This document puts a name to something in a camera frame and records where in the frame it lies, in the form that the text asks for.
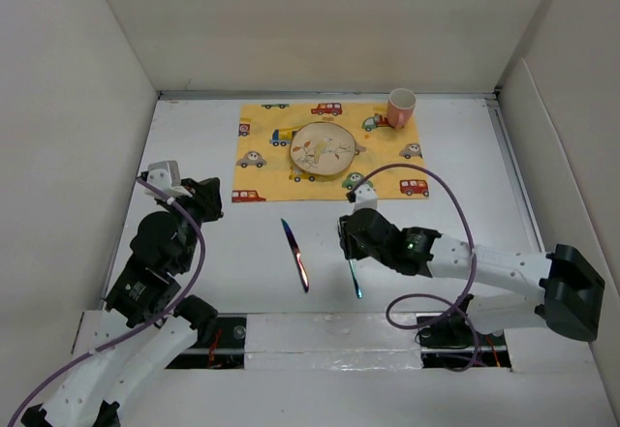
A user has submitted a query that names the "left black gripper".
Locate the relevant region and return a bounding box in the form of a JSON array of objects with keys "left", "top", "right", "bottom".
[{"left": 159, "top": 176, "right": 225, "bottom": 271}]

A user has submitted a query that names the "iridescent fork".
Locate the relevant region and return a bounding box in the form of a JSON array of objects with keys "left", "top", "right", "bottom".
[{"left": 348, "top": 259, "right": 363, "bottom": 299}]

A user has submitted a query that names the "yellow car-print cloth placemat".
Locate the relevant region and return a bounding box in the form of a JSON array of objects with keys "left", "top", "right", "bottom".
[{"left": 232, "top": 101, "right": 429, "bottom": 203}]

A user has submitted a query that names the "iridescent table knife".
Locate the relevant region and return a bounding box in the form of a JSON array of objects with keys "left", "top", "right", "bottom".
[{"left": 280, "top": 219, "right": 310, "bottom": 293}]

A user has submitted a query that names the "beige bird-pattern plate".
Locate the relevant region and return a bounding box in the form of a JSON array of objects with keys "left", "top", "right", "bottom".
[{"left": 290, "top": 122, "right": 357, "bottom": 177}]

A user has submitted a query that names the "pink ceramic mug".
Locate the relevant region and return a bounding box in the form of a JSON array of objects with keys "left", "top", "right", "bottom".
[{"left": 387, "top": 88, "right": 417, "bottom": 130}]

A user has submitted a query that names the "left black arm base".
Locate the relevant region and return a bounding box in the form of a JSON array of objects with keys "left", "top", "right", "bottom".
[{"left": 167, "top": 314, "right": 247, "bottom": 370}]

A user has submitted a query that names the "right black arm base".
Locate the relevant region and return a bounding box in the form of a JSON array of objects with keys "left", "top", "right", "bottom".
[{"left": 415, "top": 315, "right": 512, "bottom": 371}]

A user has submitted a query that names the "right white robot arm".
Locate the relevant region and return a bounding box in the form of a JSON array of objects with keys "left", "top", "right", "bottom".
[{"left": 338, "top": 208, "right": 605, "bottom": 344}]

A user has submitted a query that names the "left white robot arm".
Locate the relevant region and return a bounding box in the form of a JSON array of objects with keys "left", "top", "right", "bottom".
[{"left": 9, "top": 169, "right": 223, "bottom": 426}]

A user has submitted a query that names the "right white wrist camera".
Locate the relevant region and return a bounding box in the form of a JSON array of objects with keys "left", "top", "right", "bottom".
[{"left": 347, "top": 183, "right": 379, "bottom": 212}]

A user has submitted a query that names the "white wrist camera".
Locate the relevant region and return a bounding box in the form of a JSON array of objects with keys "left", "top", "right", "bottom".
[
  {"left": 347, "top": 183, "right": 379, "bottom": 212},
  {"left": 140, "top": 161, "right": 190, "bottom": 199}
]

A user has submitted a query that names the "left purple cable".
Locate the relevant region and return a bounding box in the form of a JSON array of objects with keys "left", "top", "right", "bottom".
[{"left": 4, "top": 176, "right": 207, "bottom": 427}]

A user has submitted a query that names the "purple cable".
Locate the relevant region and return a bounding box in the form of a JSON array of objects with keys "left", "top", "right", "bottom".
[
  {"left": 4, "top": 176, "right": 207, "bottom": 427},
  {"left": 346, "top": 164, "right": 483, "bottom": 373}
]

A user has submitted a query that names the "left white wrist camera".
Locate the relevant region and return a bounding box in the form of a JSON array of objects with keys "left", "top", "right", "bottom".
[{"left": 140, "top": 161, "right": 190, "bottom": 199}]

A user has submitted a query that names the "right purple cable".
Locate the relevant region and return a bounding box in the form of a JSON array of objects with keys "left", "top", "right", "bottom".
[{"left": 346, "top": 164, "right": 483, "bottom": 373}]

